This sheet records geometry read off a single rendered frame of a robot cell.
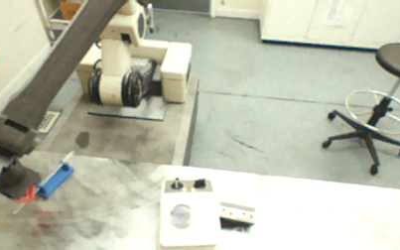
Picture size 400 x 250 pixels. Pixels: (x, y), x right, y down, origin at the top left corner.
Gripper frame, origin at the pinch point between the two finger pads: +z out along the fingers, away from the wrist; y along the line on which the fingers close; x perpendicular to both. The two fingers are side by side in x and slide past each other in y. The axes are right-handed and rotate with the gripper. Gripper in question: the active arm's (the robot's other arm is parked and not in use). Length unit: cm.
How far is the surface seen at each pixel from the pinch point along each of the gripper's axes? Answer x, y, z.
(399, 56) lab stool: 148, 90, 15
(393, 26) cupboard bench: 282, 105, 52
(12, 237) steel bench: -7.9, 2.4, 2.8
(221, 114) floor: 132, 3, 79
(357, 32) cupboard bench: 273, 79, 60
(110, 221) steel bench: 4.7, 19.6, 2.9
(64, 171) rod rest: 10.7, 0.1, 1.9
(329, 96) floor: 191, 71, 79
